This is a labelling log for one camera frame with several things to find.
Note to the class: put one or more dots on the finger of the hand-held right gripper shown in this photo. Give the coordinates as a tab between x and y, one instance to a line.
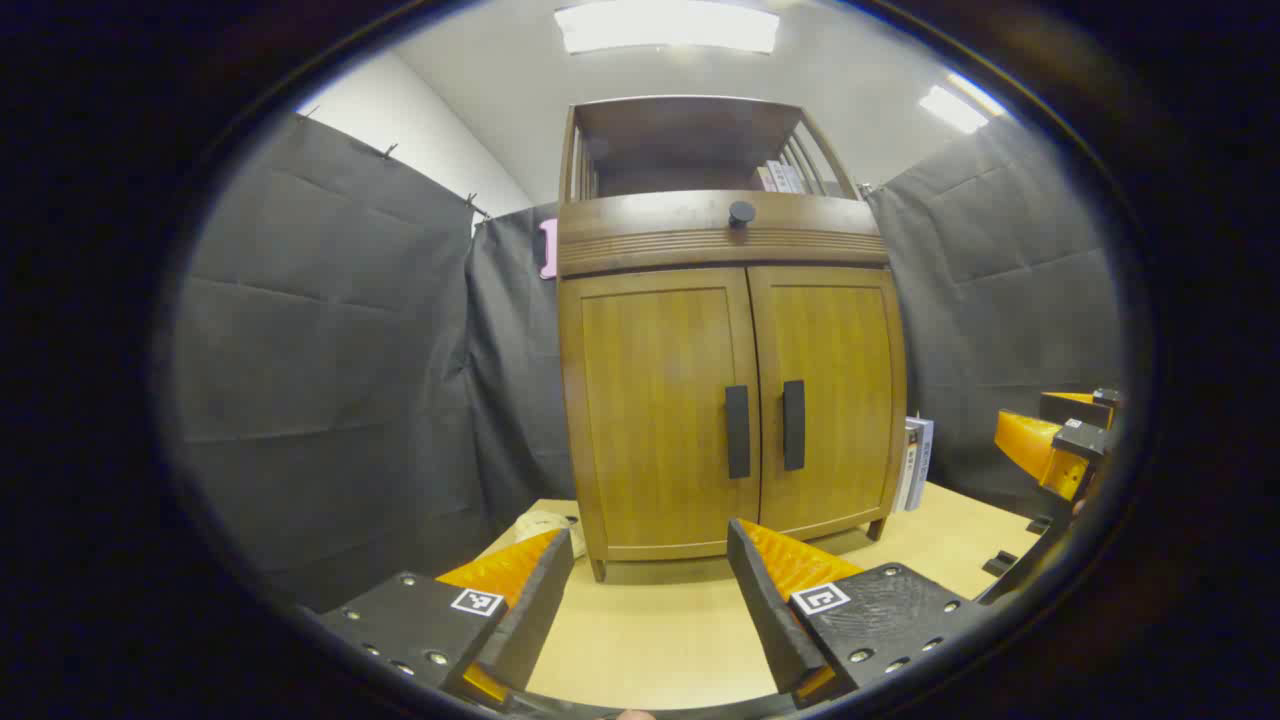
1030	445
1075	407

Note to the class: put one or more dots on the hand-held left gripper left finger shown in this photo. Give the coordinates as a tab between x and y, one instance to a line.
530	620

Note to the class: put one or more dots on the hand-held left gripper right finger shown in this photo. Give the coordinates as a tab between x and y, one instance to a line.
765	620

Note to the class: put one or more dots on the wooden shoe cabinet door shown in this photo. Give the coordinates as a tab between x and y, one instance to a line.
845	380
650	400

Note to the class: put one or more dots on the wooden double-door shoe cabinet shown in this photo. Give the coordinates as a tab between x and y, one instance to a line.
680	135

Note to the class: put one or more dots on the wooden cabinet drawer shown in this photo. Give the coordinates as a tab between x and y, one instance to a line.
640	225

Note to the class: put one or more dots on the small black block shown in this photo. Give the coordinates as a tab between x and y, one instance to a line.
1000	563
1040	523

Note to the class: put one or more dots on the cream soft object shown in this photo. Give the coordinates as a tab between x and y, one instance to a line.
540	525

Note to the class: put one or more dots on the blue book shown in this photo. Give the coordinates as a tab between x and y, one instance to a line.
924	460

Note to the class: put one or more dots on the dark and white book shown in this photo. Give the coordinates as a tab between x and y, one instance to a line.
908	470

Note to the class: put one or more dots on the small ceiling light panel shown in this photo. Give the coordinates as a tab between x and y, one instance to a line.
955	108

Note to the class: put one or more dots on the black backdrop cloth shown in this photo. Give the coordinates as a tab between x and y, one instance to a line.
330	350

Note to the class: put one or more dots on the black round drawer knob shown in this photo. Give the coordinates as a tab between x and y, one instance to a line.
741	213

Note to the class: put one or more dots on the large ceiling light panel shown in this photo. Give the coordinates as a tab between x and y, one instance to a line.
665	28

